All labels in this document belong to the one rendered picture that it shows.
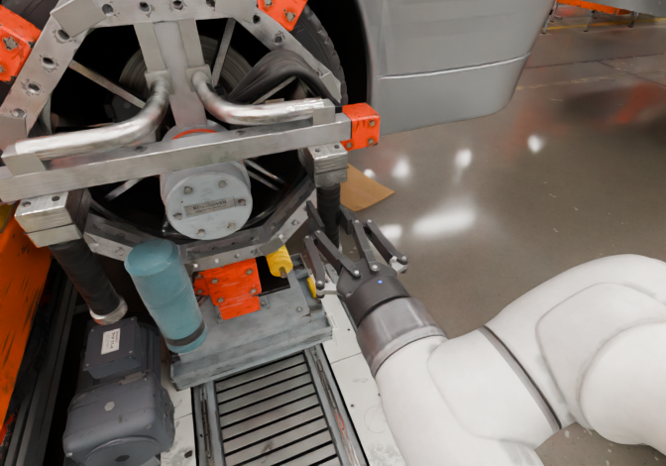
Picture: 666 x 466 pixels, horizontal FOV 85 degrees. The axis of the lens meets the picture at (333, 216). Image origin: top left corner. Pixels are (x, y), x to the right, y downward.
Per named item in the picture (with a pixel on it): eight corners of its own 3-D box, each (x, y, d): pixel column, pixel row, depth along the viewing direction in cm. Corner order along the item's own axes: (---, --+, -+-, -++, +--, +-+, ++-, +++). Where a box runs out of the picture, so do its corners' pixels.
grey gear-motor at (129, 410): (184, 339, 124) (153, 270, 102) (194, 476, 94) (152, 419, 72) (127, 357, 119) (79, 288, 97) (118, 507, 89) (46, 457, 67)
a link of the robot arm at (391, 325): (440, 368, 43) (414, 327, 47) (457, 323, 37) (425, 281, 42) (371, 396, 41) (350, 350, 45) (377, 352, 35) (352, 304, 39)
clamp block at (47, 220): (93, 196, 50) (75, 163, 47) (84, 239, 43) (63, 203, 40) (51, 204, 49) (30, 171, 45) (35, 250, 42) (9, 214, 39)
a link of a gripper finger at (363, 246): (369, 271, 46) (380, 270, 46) (352, 215, 55) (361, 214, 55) (368, 291, 49) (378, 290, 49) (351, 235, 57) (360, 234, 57)
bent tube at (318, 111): (295, 77, 64) (291, 9, 57) (335, 124, 50) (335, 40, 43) (190, 91, 59) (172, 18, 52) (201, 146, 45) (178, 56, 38)
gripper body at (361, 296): (353, 347, 44) (327, 291, 51) (414, 326, 47) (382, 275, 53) (356, 310, 40) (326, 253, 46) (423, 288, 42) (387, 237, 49)
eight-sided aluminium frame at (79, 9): (330, 221, 96) (329, -27, 61) (339, 237, 91) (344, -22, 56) (100, 277, 81) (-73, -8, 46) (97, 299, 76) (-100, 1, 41)
